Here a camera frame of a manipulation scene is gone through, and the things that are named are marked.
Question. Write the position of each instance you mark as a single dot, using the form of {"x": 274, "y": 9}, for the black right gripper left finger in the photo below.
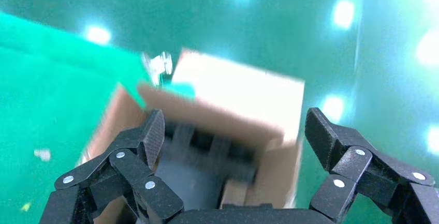
{"x": 113, "y": 178}

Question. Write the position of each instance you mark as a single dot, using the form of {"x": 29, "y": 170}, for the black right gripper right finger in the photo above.
{"x": 370, "y": 181}

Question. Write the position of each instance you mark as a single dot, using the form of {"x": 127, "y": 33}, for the small cardboard scrap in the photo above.
{"x": 43, "y": 154}

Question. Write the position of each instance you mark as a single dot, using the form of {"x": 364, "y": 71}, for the large open cardboard carton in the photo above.
{"x": 233, "y": 88}

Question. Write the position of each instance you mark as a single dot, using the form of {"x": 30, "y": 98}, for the dark foam bottom sheet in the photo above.
{"x": 188, "y": 188}

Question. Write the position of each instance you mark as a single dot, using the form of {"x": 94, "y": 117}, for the yellow paper speck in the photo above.
{"x": 26, "y": 207}

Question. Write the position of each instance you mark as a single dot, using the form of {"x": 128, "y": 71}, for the black foam insert block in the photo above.
{"x": 209, "y": 147}

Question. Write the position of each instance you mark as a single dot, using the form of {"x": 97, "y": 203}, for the green table cloth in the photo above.
{"x": 51, "y": 95}

